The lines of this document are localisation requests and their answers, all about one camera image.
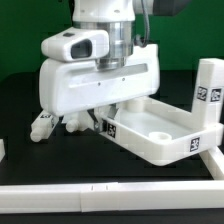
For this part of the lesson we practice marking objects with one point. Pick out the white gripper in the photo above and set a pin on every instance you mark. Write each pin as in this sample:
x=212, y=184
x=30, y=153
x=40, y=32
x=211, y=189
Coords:
x=65, y=88

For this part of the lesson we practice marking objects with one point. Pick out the white desk top tray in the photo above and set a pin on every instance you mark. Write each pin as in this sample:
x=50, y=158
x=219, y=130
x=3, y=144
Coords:
x=158, y=132

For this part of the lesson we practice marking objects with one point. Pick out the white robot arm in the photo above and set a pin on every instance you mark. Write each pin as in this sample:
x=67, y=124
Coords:
x=100, y=60

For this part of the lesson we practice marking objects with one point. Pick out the white block left edge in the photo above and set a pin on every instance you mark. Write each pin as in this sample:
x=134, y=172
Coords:
x=2, y=149

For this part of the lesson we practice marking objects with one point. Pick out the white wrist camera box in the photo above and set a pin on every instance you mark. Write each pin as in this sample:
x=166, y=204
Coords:
x=75, y=44

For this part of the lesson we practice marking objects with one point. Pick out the white right guide rail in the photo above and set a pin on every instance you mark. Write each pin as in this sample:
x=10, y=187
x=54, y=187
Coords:
x=214, y=161

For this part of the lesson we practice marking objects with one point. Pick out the white guide rail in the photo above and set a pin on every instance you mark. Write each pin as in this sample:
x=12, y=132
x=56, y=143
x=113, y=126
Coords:
x=214, y=161
x=114, y=196

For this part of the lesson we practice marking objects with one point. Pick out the white front guide rail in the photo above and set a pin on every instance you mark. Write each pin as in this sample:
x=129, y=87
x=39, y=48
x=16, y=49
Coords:
x=114, y=196

